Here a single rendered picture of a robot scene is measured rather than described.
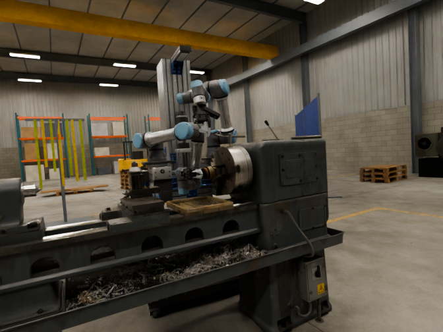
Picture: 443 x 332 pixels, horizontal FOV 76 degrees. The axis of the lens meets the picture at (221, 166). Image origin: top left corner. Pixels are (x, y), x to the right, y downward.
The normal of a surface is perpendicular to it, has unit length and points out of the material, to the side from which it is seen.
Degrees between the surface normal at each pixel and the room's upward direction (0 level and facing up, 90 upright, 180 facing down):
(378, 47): 90
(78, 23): 90
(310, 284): 88
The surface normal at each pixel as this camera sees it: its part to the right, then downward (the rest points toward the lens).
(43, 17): 0.51, 0.01
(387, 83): -0.86, 0.08
